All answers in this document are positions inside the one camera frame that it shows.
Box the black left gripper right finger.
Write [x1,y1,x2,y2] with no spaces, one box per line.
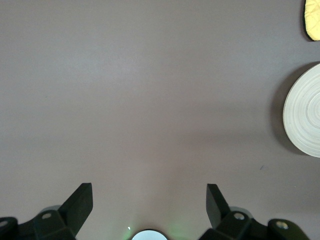
[198,183,311,240]

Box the brown table cover sheet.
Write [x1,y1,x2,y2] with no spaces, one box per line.
[0,0,320,240]

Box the round wooden plate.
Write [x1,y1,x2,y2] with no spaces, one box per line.
[282,62,320,158]

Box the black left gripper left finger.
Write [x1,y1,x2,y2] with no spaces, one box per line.
[0,183,94,240]

